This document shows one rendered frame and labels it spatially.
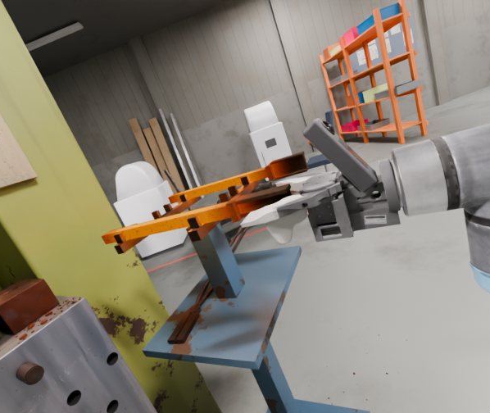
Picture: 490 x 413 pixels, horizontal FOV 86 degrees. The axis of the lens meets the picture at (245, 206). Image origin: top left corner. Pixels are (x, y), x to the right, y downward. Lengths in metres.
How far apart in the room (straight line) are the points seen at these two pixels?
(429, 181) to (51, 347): 0.66
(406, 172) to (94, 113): 7.28
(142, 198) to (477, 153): 3.35
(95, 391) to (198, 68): 6.58
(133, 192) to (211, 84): 3.95
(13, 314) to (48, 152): 0.42
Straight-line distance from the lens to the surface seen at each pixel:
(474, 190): 0.37
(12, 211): 0.83
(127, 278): 0.94
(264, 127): 5.11
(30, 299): 0.69
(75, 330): 0.66
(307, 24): 7.29
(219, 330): 0.64
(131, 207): 3.58
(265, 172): 0.66
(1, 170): 0.83
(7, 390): 0.65
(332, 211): 0.39
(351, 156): 0.36
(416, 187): 0.36
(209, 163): 6.74
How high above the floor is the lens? 1.11
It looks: 15 degrees down
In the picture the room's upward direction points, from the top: 21 degrees counter-clockwise
